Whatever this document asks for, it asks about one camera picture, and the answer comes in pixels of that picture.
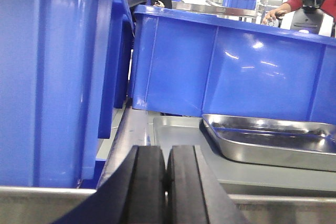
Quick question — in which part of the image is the blue crate upper right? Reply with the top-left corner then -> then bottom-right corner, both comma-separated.
1,0 -> 131,188

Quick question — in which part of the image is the person in red top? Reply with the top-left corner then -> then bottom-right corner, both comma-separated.
262,0 -> 335,38

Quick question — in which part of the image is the large blue plastic crate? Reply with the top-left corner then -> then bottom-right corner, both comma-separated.
131,5 -> 335,124

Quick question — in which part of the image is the distant blue crate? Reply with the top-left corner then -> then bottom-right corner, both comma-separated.
223,0 -> 257,10

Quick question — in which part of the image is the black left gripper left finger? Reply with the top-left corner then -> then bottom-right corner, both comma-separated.
55,146 -> 165,223

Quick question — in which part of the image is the large flat grey tray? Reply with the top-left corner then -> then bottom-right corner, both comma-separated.
152,116 -> 335,197

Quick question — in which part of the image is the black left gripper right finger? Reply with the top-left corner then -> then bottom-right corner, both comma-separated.
166,145 -> 249,223

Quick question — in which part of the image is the silver metal tray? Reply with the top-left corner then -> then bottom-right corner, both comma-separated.
202,114 -> 335,172

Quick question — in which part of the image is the stainless steel shelf front rail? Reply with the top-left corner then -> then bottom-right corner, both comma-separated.
1,186 -> 335,223

